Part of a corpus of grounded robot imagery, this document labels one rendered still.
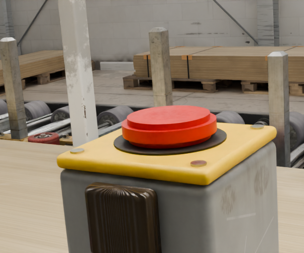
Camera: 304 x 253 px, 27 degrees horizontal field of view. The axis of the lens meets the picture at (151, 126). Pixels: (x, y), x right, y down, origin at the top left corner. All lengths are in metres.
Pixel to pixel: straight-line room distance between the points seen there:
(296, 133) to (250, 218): 1.61
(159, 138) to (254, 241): 0.06
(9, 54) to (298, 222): 1.07
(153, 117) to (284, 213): 0.80
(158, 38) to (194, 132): 1.28
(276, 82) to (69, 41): 0.49
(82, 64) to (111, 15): 7.52
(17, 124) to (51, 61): 6.71
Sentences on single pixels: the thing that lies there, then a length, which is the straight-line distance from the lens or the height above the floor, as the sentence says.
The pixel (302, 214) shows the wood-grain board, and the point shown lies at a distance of 1.04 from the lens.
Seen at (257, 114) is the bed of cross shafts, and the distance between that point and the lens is 2.02.
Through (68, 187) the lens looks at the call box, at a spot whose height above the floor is 1.21.
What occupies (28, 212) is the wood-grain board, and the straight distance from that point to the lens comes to 1.14.
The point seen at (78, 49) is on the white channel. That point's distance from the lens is 1.50.
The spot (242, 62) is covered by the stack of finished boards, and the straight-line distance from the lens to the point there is 6.68.
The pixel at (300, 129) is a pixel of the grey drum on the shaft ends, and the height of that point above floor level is 0.82.
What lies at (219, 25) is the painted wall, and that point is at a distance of 8.19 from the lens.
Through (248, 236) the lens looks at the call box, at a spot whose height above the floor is 1.18.
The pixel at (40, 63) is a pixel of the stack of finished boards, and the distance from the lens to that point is 8.38.
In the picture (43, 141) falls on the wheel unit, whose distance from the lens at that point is 1.61.
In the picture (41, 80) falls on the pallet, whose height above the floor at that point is 0.06.
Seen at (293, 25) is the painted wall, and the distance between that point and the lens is 7.83.
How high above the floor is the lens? 1.29
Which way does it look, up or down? 13 degrees down
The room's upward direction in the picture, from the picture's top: 4 degrees counter-clockwise
